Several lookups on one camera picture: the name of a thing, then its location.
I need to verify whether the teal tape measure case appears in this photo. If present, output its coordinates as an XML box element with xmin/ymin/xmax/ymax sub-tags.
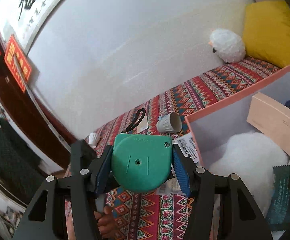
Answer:
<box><xmin>111</xmin><ymin>133</ymin><xmax>172</xmax><ymax>193</ymax></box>

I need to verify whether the grey ribbed cup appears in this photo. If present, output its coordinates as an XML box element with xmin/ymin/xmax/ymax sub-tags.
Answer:
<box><xmin>156</xmin><ymin>112</ymin><xmax>182</xmax><ymax>133</ymax></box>

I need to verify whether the pink cardboard box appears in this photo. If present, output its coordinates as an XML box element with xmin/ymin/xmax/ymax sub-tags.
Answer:
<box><xmin>247</xmin><ymin>92</ymin><xmax>290</xmax><ymax>155</ymax></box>

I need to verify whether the bare left hand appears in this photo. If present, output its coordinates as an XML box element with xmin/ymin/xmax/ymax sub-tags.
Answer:
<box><xmin>94</xmin><ymin>205</ymin><xmax>118</xmax><ymax>239</ymax></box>

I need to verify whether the white ribbed paper cup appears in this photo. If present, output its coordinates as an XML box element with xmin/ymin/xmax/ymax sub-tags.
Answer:
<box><xmin>88</xmin><ymin>132</ymin><xmax>100</xmax><ymax>148</ymax></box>

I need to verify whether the clear bag with biscuit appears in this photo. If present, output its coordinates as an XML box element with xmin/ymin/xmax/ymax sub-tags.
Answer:
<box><xmin>156</xmin><ymin>177</ymin><xmax>182</xmax><ymax>195</ymax></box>

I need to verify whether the white label paper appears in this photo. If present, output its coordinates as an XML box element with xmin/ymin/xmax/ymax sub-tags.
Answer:
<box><xmin>175</xmin><ymin>133</ymin><xmax>200</xmax><ymax>166</ymax></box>

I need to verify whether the patterned red bedspread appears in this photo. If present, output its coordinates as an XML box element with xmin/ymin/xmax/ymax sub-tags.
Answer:
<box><xmin>64</xmin><ymin>56</ymin><xmax>282</xmax><ymax>240</ymax></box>

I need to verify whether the dark wooden door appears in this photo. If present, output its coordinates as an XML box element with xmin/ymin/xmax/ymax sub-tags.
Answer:
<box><xmin>0</xmin><ymin>32</ymin><xmax>70</xmax><ymax>170</ymax></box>

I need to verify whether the salmon pink storage box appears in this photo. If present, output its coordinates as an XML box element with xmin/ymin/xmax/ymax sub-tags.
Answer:
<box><xmin>184</xmin><ymin>61</ymin><xmax>290</xmax><ymax>240</ymax></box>

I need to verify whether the red poster sign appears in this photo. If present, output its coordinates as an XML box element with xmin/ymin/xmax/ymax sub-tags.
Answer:
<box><xmin>4</xmin><ymin>35</ymin><xmax>31</xmax><ymax>93</ymax></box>

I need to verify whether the white fluffy chick toy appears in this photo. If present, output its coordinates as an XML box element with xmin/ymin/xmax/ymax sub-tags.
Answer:
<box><xmin>208</xmin><ymin>29</ymin><xmax>246</xmax><ymax>63</ymax></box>

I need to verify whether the calligraphy scroll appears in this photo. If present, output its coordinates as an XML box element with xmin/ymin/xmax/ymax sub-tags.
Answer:
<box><xmin>7</xmin><ymin>0</ymin><xmax>61</xmax><ymax>54</ymax></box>

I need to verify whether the yellow cushion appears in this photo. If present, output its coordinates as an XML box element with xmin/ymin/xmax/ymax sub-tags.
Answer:
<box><xmin>243</xmin><ymin>0</ymin><xmax>290</xmax><ymax>68</ymax></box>

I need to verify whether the black strap loop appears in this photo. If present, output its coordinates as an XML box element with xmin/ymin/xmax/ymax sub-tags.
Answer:
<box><xmin>120</xmin><ymin>108</ymin><xmax>147</xmax><ymax>134</ymax></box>

